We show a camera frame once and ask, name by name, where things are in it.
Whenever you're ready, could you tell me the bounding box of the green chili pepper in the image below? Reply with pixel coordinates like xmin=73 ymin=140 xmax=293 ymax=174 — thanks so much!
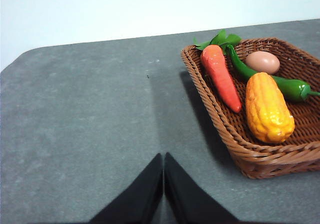
xmin=226 ymin=43 xmax=320 ymax=103

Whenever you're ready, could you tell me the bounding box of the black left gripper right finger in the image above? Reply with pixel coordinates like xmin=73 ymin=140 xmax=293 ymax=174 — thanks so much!
xmin=163 ymin=152 xmax=241 ymax=224

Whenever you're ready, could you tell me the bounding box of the brown woven wicker basket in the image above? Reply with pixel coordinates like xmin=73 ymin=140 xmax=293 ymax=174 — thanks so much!
xmin=180 ymin=36 xmax=320 ymax=180

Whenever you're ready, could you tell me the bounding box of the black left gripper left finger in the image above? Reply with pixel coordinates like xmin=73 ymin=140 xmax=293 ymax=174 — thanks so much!
xmin=88 ymin=153 xmax=165 ymax=224

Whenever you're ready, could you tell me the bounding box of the orange carrot with green leaves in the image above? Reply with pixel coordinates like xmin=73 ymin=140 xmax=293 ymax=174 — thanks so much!
xmin=193 ymin=29 xmax=243 ymax=114

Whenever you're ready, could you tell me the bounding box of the brown egg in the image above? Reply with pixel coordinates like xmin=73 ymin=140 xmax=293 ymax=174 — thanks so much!
xmin=244 ymin=50 xmax=281 ymax=75

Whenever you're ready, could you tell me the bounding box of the yellow orange corn cob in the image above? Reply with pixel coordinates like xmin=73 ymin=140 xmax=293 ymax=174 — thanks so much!
xmin=244 ymin=71 xmax=296 ymax=144

